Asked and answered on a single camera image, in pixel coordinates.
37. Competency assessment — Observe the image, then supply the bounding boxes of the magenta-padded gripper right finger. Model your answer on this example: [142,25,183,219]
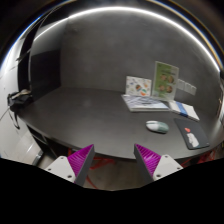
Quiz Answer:
[133,143,184,185]

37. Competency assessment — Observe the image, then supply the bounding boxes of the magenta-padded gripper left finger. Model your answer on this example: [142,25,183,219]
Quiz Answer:
[44,143,96,187]

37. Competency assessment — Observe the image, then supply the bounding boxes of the green and white perforated mouse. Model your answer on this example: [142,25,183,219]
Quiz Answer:
[145,120,170,135]

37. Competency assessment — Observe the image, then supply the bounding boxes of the dark grey heart-print mouse pad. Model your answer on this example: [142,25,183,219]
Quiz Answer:
[173,117,211,151]

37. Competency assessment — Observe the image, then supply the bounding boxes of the white book with blue band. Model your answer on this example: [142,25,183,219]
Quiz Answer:
[168,100,201,122]

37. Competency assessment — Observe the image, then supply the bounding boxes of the grey striped cover book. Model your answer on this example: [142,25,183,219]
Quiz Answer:
[121,94,170,113]

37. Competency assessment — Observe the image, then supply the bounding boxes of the black bag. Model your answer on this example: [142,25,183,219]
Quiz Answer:
[7,89,34,113]

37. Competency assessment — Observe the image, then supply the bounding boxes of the white card with colourful stickers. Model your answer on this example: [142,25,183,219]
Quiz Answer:
[125,75,153,98]

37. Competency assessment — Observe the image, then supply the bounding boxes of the green menu sign stand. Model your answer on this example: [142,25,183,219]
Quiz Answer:
[151,60,180,101]

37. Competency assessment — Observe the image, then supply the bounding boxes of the white ceiling light strip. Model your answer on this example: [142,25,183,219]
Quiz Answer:
[33,5,221,73]

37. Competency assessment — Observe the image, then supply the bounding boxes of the red metal chair frame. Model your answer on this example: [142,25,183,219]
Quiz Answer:
[181,148,224,165]
[66,148,116,189]

